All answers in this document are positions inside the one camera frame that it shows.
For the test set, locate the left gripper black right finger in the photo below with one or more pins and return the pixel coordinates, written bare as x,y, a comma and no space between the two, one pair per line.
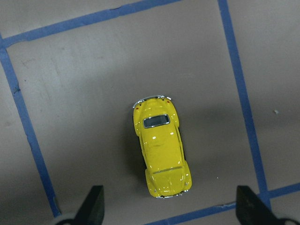
250,210

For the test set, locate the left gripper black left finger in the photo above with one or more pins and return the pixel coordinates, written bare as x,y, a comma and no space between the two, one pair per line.
91,211

